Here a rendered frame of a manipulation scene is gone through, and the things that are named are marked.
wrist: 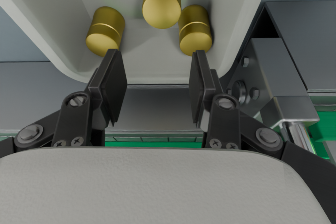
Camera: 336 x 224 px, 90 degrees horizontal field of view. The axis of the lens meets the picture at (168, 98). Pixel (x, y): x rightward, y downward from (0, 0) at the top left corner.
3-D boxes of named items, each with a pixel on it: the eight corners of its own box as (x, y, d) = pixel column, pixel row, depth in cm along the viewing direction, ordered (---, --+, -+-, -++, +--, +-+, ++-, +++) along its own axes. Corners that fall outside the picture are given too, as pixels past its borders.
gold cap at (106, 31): (96, 0, 18) (85, 27, 16) (129, 15, 19) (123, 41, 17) (92, 26, 21) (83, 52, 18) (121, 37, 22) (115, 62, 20)
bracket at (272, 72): (220, 90, 24) (229, 137, 21) (244, 37, 16) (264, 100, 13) (245, 90, 24) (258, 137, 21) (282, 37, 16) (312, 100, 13)
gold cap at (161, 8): (143, -36, 15) (138, -9, 13) (182, -35, 15) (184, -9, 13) (147, 3, 18) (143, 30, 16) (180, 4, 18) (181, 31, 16)
